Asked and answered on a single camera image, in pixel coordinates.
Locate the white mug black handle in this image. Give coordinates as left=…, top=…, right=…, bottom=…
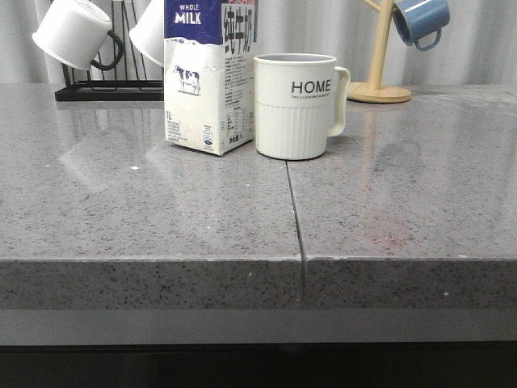
left=32, top=0, right=124, bottom=71
left=129, top=0, right=164, bottom=67

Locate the whole milk carton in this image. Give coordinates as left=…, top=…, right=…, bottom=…
left=164, top=0, right=259, bottom=155

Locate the cream HOME mug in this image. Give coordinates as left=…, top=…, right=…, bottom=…
left=254, top=53, right=351, bottom=161

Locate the wooden mug tree stand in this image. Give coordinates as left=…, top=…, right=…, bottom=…
left=348, top=0, right=411, bottom=104

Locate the blue mug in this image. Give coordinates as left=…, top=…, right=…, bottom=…
left=392, top=0, right=450, bottom=52

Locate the white mug black handle right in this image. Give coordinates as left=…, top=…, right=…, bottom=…
left=129, top=0, right=164, bottom=67

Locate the black wire mug rack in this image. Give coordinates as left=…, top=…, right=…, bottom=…
left=55, top=1, right=163, bottom=102

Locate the white mug black handle left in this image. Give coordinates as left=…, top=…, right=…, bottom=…
left=32, top=0, right=124, bottom=71

